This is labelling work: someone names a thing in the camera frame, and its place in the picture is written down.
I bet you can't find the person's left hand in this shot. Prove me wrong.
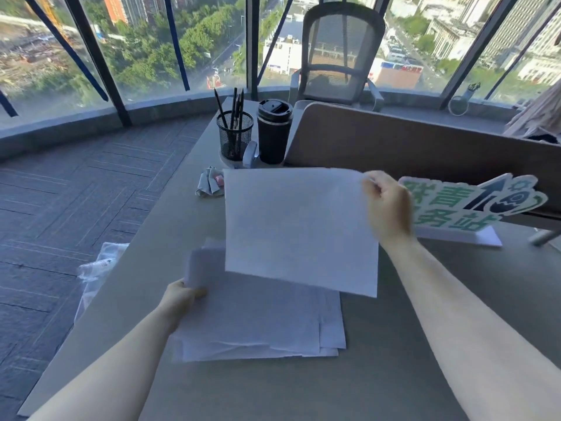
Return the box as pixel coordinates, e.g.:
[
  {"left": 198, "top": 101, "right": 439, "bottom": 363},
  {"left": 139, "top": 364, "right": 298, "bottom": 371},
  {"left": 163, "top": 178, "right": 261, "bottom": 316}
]
[{"left": 159, "top": 279, "right": 208, "bottom": 329}]

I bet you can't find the person's right hand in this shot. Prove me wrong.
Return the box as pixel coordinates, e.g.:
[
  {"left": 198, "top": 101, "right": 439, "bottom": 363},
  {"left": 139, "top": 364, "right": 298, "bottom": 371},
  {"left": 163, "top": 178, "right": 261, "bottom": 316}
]
[{"left": 362, "top": 170, "right": 417, "bottom": 250}]

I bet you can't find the stack of white papers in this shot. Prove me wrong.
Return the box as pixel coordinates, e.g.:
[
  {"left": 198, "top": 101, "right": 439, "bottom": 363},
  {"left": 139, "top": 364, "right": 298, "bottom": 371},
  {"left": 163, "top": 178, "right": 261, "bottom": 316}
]
[{"left": 169, "top": 238, "right": 347, "bottom": 363}]

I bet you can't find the white paper sheet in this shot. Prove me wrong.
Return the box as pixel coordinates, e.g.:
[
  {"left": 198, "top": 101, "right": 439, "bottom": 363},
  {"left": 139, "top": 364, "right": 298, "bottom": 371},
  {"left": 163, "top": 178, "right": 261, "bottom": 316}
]
[{"left": 223, "top": 168, "right": 380, "bottom": 299}]

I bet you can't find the person's left forearm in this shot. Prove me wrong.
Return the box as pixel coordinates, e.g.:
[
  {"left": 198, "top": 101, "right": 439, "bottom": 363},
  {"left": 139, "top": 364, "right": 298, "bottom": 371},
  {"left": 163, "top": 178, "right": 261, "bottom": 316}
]
[{"left": 26, "top": 302, "right": 186, "bottom": 421}]

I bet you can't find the person's right forearm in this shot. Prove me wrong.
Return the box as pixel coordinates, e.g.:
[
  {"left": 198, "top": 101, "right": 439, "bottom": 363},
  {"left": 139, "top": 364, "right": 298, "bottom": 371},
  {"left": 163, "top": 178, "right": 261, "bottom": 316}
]
[{"left": 379, "top": 235, "right": 561, "bottom": 421}]

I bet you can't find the brown desk divider panel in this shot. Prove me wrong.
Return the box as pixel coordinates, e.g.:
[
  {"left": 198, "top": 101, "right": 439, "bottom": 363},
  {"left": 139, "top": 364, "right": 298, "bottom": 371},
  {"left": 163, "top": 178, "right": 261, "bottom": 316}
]
[{"left": 284, "top": 101, "right": 561, "bottom": 224}]

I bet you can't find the green and white desk sign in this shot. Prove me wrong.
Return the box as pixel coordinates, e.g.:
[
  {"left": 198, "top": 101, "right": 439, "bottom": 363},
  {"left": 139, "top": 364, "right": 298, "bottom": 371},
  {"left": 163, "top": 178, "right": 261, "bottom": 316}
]
[{"left": 398, "top": 173, "right": 549, "bottom": 248}]

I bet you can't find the clear plastic bag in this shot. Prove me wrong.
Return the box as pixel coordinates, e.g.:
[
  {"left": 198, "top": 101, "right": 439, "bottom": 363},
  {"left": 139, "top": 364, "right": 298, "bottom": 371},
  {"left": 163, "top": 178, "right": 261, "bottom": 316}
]
[{"left": 74, "top": 242, "right": 130, "bottom": 323}]

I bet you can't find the crumpled tissue wad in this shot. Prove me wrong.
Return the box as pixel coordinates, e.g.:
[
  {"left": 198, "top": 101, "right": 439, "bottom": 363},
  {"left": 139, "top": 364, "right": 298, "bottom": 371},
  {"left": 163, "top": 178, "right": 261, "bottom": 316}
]
[{"left": 195, "top": 167, "right": 225, "bottom": 199}]

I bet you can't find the black travel tumbler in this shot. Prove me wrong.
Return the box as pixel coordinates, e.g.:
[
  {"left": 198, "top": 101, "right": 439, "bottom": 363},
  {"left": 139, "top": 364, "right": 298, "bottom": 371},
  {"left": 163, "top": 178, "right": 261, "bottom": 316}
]
[{"left": 257, "top": 99, "right": 293, "bottom": 165}]

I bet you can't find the round glass vase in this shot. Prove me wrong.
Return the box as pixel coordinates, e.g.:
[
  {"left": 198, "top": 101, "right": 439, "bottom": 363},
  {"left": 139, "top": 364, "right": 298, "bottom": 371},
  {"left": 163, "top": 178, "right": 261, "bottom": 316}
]
[{"left": 447, "top": 82, "right": 482, "bottom": 117}]

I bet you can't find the grey mesh office chair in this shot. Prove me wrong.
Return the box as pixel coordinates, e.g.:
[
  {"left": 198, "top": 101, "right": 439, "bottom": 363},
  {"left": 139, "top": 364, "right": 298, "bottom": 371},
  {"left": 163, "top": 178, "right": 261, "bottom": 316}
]
[{"left": 288, "top": 2, "right": 387, "bottom": 113}]

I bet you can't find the white tape dispenser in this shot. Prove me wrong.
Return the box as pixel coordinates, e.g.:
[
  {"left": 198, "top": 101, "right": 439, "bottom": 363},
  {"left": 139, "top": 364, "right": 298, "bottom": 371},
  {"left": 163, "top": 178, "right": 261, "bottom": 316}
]
[{"left": 219, "top": 140, "right": 260, "bottom": 170}]

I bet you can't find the black mesh pen holder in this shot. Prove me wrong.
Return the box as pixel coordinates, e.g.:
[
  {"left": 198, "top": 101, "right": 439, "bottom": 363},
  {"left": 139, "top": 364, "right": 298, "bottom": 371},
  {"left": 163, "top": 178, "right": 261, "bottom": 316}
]
[{"left": 217, "top": 110, "right": 254, "bottom": 162}]

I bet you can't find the beige cloth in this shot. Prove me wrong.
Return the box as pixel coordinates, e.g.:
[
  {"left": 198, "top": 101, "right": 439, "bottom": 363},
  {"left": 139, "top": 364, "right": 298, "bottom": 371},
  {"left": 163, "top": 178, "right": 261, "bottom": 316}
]
[{"left": 503, "top": 82, "right": 561, "bottom": 142}]

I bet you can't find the grey metal bar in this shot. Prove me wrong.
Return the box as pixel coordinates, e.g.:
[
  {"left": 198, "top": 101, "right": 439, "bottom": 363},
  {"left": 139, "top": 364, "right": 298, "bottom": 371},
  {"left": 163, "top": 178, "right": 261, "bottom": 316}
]
[{"left": 529, "top": 229, "right": 561, "bottom": 247}]

